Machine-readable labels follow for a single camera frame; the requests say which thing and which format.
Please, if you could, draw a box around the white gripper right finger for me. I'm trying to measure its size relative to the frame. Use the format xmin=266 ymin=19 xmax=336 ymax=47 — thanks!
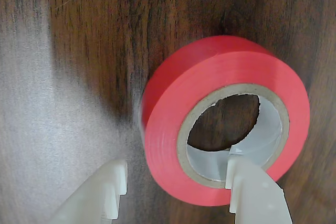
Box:
xmin=225 ymin=154 xmax=293 ymax=224

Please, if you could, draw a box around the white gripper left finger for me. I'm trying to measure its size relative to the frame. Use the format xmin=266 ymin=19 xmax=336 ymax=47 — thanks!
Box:
xmin=49 ymin=158 xmax=129 ymax=224

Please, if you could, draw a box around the red tape roll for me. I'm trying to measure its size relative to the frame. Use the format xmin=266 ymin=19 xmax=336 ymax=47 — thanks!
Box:
xmin=141 ymin=35 xmax=311 ymax=207

